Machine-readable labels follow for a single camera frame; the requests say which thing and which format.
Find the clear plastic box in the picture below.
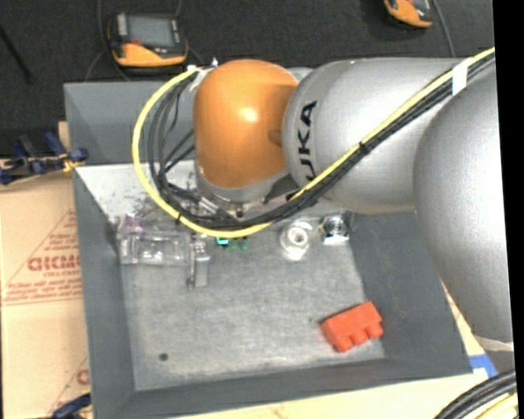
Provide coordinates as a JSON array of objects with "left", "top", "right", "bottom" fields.
[{"left": 114, "top": 210, "right": 194, "bottom": 270}]

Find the red toy brick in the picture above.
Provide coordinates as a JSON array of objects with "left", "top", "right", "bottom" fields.
[{"left": 318, "top": 300, "right": 386, "bottom": 354}]

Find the grey metal bin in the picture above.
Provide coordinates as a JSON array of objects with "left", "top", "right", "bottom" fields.
[{"left": 62, "top": 58, "right": 475, "bottom": 419}]

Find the small clear glass jar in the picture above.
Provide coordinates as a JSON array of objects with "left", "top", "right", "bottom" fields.
[{"left": 317, "top": 214, "right": 353, "bottom": 248}]

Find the brown cardboard board, red print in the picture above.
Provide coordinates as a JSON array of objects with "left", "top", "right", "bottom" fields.
[{"left": 0, "top": 167, "right": 95, "bottom": 419}]

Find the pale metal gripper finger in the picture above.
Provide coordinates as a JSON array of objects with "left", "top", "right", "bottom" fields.
[
  {"left": 183, "top": 251, "right": 198, "bottom": 290},
  {"left": 193, "top": 244, "right": 215, "bottom": 289}
]

